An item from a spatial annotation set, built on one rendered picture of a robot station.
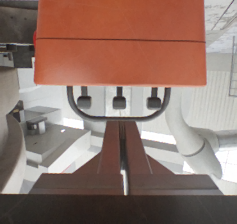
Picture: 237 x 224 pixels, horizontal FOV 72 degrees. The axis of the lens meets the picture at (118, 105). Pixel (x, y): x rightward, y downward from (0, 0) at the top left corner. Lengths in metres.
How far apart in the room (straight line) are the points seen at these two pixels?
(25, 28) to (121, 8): 1.16
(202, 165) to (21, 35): 1.25
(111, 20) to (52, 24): 0.06
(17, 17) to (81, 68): 1.17
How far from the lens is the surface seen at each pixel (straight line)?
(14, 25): 1.33
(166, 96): 0.32
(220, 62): 13.48
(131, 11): 0.19
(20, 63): 1.43
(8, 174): 1.38
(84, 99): 0.26
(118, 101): 0.25
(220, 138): 0.90
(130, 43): 0.18
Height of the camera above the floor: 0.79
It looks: 14 degrees up
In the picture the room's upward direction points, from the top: 179 degrees counter-clockwise
